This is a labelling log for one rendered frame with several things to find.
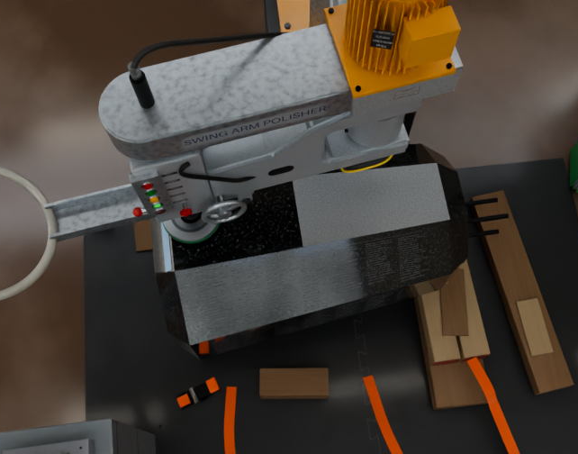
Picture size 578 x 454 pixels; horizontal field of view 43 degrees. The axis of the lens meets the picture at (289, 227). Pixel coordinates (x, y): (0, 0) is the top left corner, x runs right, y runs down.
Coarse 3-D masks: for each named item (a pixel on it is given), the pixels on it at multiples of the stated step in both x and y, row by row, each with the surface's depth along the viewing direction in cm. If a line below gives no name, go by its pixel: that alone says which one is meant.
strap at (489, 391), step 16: (480, 368) 311; (368, 384) 329; (480, 384) 309; (496, 400) 314; (224, 416) 325; (384, 416) 324; (496, 416) 314; (224, 432) 323; (384, 432) 322; (400, 448) 320; (512, 448) 311
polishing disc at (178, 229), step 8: (208, 216) 267; (216, 216) 267; (168, 224) 266; (176, 224) 266; (184, 224) 266; (192, 224) 266; (200, 224) 266; (208, 224) 266; (216, 224) 266; (176, 232) 265; (184, 232) 265; (192, 232) 265; (200, 232) 265; (208, 232) 265; (184, 240) 265; (192, 240) 264
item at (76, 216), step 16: (96, 192) 245; (112, 192) 246; (128, 192) 249; (48, 208) 244; (64, 208) 248; (80, 208) 248; (96, 208) 248; (112, 208) 248; (128, 208) 248; (64, 224) 246; (80, 224) 246; (96, 224) 241; (112, 224) 243
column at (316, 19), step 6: (312, 0) 282; (318, 0) 278; (324, 0) 273; (312, 6) 286; (318, 6) 281; (324, 6) 276; (312, 12) 289; (318, 12) 284; (312, 18) 293; (318, 18) 288; (324, 18) 283; (312, 24) 296; (318, 24) 292
